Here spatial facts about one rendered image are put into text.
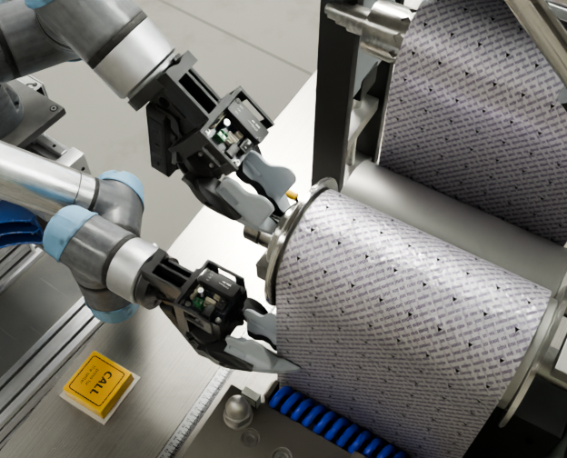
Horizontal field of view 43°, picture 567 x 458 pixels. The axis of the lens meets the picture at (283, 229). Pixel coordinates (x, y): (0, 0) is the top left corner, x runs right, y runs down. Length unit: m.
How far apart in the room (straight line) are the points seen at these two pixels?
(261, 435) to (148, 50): 0.47
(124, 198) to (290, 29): 1.97
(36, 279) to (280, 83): 1.20
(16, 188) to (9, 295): 1.04
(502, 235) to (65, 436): 0.64
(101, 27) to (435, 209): 0.40
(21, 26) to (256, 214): 0.30
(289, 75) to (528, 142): 2.04
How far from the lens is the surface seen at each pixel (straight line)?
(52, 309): 1.99
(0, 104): 1.50
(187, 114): 0.70
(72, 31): 0.70
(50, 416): 1.08
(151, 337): 1.10
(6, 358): 1.96
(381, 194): 0.81
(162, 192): 2.40
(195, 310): 0.83
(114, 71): 0.70
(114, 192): 1.06
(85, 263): 0.91
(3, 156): 1.02
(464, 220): 0.81
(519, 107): 0.75
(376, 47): 0.83
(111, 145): 2.57
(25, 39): 0.79
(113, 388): 1.05
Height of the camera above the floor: 1.87
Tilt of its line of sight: 55 degrees down
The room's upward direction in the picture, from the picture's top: straight up
